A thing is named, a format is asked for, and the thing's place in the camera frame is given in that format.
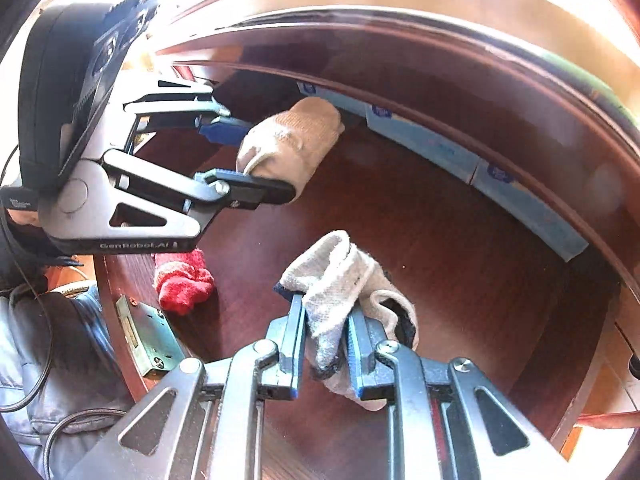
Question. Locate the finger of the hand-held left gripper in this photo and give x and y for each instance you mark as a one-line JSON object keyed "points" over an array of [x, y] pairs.
{"points": [[250, 190], [225, 130]]}

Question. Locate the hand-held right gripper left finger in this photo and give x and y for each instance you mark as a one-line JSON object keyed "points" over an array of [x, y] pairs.
{"points": [[295, 340]]}

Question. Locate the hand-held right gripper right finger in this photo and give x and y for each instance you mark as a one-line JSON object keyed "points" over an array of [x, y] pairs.
{"points": [[357, 355]]}

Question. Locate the beige knit undergarment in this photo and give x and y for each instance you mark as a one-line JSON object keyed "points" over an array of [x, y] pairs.
{"points": [[335, 285]]}

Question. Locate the tan stocking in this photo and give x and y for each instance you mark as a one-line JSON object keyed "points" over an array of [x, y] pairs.
{"points": [[295, 135]]}

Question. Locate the dark wooden drawer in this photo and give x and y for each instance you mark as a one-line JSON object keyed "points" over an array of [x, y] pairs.
{"points": [[400, 240]]}

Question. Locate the person's left forearm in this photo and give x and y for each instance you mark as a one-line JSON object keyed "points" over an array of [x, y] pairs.
{"points": [[20, 260]]}

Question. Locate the red textured underwear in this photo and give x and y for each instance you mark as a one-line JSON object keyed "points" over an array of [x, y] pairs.
{"points": [[182, 285]]}

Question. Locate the metal drawer lock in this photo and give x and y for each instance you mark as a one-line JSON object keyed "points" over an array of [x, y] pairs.
{"points": [[145, 340]]}

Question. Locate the blue and white flat box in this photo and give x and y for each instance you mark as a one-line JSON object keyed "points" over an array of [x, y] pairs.
{"points": [[350, 102], [425, 145], [530, 210]]}

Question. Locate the person's grey clothing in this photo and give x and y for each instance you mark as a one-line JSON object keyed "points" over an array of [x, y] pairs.
{"points": [[30, 370]]}

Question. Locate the light wooden cabinet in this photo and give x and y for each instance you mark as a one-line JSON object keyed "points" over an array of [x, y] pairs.
{"points": [[627, 320]]}

